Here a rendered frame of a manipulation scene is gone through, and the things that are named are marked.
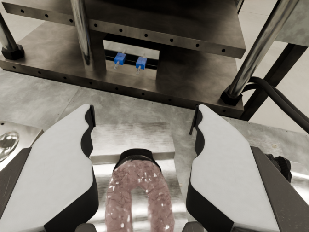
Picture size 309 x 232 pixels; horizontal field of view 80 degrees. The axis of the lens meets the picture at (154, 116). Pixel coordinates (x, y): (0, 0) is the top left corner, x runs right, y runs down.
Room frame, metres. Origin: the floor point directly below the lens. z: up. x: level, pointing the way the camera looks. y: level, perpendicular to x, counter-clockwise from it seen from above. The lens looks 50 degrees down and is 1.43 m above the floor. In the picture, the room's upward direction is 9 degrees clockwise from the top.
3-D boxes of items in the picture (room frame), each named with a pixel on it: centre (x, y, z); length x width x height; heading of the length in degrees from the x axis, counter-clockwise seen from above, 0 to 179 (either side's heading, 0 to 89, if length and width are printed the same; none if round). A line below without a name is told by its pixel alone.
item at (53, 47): (1.12, 0.19, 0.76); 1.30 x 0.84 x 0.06; 87
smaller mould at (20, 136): (0.23, 0.45, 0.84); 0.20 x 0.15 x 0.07; 177
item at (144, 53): (1.03, 0.15, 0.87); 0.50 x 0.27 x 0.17; 177
